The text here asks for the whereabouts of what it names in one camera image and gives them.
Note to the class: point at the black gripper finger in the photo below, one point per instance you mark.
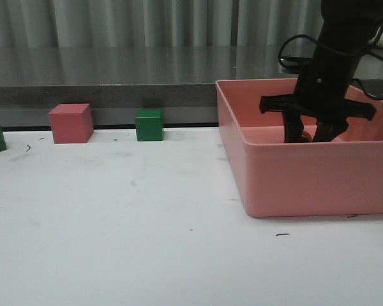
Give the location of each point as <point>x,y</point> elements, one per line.
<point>293,128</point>
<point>328,131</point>

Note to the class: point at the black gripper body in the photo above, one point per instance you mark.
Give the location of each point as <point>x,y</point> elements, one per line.
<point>319,96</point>

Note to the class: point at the yellow push button switch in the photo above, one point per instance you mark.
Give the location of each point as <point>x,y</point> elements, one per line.
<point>306,137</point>

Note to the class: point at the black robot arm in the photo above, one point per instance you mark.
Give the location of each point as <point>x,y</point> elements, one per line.
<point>351,29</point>

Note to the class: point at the pink plastic bin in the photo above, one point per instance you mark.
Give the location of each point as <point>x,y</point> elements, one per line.
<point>275,179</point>

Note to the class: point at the green cube centre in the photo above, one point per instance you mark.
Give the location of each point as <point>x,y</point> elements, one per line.
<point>149,124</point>

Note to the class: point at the pink cube by counter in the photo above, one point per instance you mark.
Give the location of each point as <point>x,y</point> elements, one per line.
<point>71,123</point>

